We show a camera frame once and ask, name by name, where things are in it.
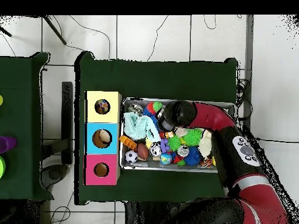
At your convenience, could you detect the long orange toy block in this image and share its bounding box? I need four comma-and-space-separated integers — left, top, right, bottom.
119, 135, 138, 151

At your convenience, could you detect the brown toy football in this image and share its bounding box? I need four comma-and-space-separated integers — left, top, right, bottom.
136, 142, 150, 161

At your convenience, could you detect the colourful polka dot cloth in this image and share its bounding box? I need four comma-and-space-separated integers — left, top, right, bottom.
95, 99, 110, 114

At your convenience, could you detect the silver mesh bin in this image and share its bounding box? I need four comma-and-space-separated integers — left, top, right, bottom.
119, 97, 237, 174

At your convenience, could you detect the wooden box with three holes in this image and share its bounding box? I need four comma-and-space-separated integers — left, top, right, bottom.
84, 90, 123, 186

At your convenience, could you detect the mint green cloth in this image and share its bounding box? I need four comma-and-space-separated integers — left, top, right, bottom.
123, 111, 163, 144

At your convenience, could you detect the black and white soccer ball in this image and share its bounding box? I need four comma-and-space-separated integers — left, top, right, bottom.
125, 149, 139, 163

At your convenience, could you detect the blue globe ball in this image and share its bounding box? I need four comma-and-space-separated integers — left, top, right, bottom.
160, 152, 173, 166

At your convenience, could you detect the dark green tablecloth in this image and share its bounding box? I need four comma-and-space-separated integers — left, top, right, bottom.
0, 51, 54, 201
74, 51, 239, 208

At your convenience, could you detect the blue spiky rubber ball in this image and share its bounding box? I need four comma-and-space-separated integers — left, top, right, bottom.
183, 146, 202, 167

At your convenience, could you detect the cream yellow cloth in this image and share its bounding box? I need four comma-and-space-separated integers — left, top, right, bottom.
198, 129, 213, 158

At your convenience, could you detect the grey round stand base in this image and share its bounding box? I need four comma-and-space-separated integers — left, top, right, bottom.
41, 164, 69, 190

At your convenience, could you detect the purple plastic cup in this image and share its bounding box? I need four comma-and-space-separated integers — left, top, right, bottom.
4, 136, 18, 151
0, 136, 9, 154

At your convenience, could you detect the lime green plastic cup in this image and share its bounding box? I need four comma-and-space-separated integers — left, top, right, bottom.
0, 155, 6, 179

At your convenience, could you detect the black cable bundle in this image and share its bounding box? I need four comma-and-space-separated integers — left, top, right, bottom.
235, 79, 253, 122

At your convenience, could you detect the grey floor cable cover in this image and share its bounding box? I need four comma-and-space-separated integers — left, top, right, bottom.
240, 15, 255, 131

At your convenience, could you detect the thin black floor cable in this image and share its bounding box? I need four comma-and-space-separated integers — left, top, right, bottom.
255, 137, 299, 144

